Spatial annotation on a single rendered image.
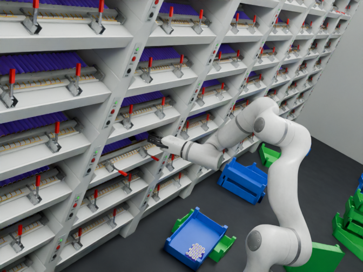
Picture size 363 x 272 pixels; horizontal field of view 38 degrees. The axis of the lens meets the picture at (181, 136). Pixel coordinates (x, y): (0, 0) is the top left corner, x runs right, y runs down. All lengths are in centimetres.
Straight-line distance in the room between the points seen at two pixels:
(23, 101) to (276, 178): 85
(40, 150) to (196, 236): 142
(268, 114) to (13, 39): 92
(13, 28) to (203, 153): 113
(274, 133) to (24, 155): 81
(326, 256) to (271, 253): 150
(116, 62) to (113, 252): 114
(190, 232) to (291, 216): 113
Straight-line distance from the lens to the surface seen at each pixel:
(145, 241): 273
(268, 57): 347
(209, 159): 215
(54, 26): 138
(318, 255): 314
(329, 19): 500
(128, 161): 219
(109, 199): 227
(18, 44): 125
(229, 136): 205
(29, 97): 142
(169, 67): 217
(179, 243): 278
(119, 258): 254
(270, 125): 178
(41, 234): 194
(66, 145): 169
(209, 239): 284
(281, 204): 177
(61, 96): 151
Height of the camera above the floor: 146
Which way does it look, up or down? 21 degrees down
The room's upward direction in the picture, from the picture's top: 25 degrees clockwise
